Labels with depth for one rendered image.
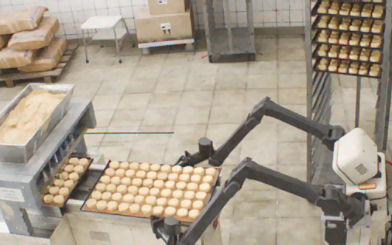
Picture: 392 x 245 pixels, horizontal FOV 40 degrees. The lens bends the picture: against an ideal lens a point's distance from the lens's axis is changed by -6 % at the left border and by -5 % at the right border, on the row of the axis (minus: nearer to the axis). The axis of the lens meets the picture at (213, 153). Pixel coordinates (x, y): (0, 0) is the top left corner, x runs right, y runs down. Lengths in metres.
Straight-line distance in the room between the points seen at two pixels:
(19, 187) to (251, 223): 1.80
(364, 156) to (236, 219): 1.73
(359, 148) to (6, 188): 1.54
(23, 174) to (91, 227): 0.48
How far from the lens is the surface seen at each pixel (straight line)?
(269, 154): 4.39
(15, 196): 2.58
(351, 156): 2.25
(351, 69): 3.30
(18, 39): 6.06
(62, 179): 2.88
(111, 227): 2.73
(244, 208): 3.90
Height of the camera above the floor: 2.55
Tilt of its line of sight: 35 degrees down
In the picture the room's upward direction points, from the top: 6 degrees counter-clockwise
